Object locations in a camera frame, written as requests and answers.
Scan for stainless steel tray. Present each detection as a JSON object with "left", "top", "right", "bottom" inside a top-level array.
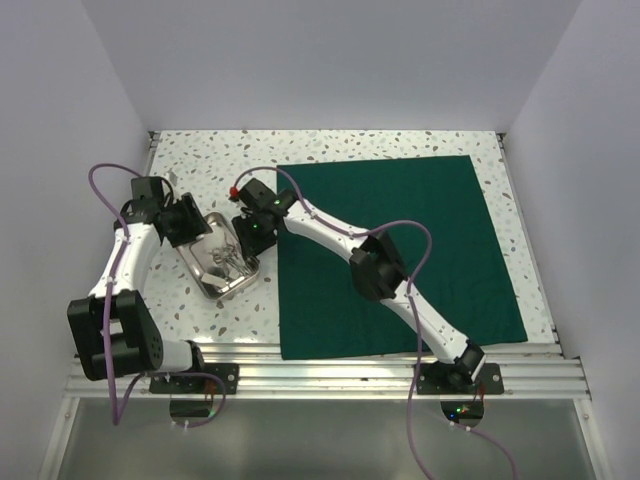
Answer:
[{"left": 176, "top": 212, "right": 260, "bottom": 300}]

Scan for white paper strip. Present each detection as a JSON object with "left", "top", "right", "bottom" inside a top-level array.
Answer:
[{"left": 201, "top": 273, "right": 227, "bottom": 289}]

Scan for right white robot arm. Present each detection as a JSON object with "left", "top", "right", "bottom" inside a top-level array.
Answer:
[{"left": 229, "top": 178, "right": 486, "bottom": 393}]

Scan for green surgical drape cloth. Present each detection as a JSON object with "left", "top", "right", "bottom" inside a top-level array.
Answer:
[{"left": 277, "top": 156, "right": 527, "bottom": 360}]

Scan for top steel scissors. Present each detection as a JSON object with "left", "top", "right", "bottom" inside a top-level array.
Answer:
[{"left": 210, "top": 245, "right": 250, "bottom": 275}]

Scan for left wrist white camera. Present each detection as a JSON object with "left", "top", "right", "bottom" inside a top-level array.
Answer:
[{"left": 166, "top": 170, "right": 178, "bottom": 186}]

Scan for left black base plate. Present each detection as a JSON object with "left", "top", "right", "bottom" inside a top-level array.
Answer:
[{"left": 149, "top": 363, "right": 240, "bottom": 395}]

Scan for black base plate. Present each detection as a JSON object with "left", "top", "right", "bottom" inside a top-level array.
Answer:
[
  {"left": 149, "top": 363, "right": 240, "bottom": 395},
  {"left": 416, "top": 362, "right": 505, "bottom": 396}
]

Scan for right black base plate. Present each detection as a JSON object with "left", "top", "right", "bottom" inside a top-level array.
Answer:
[{"left": 416, "top": 362, "right": 505, "bottom": 396}]

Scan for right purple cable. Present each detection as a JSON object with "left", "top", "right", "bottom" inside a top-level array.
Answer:
[{"left": 234, "top": 166, "right": 519, "bottom": 480}]

